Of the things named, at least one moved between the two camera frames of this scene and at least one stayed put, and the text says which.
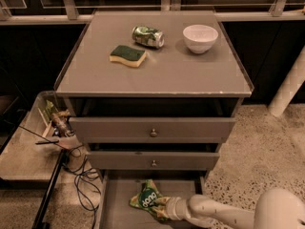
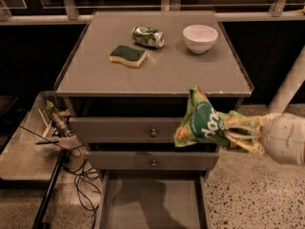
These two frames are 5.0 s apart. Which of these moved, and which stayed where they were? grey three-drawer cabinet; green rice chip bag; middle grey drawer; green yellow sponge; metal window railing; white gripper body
Moved: white gripper body; green rice chip bag
Stayed: metal window railing; grey three-drawer cabinet; middle grey drawer; green yellow sponge
